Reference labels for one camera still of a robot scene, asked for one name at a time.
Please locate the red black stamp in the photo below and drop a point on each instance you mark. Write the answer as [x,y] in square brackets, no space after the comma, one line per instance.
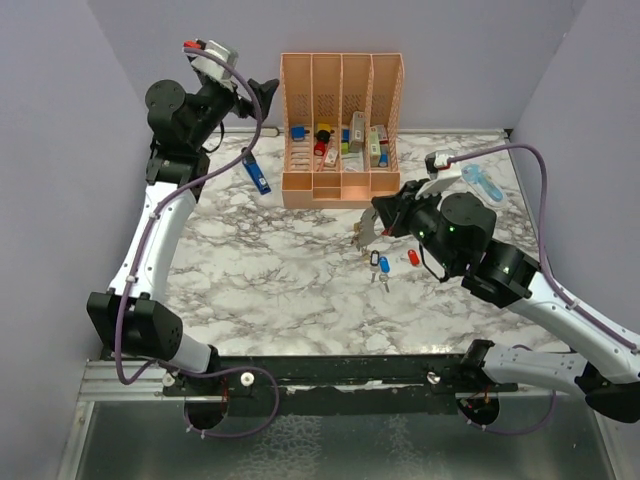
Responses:
[322,140]

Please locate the blue stamp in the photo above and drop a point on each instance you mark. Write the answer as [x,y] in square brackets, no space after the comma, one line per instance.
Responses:
[299,133]

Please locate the blue glue stick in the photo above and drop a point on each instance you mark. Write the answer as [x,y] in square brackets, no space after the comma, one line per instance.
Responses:
[383,161]

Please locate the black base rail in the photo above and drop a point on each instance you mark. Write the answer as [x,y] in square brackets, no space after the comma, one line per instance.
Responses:
[338,385]

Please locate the peach plastic desk organizer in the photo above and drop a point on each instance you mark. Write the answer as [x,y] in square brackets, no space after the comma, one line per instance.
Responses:
[341,117]

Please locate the silver keys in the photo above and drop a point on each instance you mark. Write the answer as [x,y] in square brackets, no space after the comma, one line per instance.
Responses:
[381,277]

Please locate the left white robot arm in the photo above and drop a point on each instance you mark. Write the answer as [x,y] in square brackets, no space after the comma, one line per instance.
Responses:
[130,317]

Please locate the pink pencil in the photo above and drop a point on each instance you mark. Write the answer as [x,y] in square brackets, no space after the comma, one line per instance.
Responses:
[328,160]

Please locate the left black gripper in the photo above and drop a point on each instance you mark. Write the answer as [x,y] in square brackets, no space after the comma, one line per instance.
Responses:
[262,93]

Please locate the red handled key organizer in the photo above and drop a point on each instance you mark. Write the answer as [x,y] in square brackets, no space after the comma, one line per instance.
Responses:
[367,230]

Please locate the white red box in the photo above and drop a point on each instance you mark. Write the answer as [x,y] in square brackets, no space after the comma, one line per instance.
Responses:
[378,144]

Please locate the green white box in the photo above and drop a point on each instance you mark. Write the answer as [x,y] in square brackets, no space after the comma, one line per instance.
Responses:
[357,130]

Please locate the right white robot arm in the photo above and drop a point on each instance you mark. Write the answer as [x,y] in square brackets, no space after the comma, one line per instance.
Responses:
[602,365]

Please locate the blue key tag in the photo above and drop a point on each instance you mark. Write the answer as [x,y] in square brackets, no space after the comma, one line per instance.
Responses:
[384,265]

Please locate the black key tag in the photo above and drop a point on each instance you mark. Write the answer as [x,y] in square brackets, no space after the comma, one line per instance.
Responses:
[374,259]

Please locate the blue stapler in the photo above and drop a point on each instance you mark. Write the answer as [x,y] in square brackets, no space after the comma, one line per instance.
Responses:
[254,171]

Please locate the white wall plug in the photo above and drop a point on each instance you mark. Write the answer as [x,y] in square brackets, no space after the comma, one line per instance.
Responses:
[270,132]

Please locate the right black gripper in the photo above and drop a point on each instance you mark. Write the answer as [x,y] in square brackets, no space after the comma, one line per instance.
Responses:
[389,206]

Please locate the blue white blister pack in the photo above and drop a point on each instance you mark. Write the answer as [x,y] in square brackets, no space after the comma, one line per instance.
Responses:
[482,183]

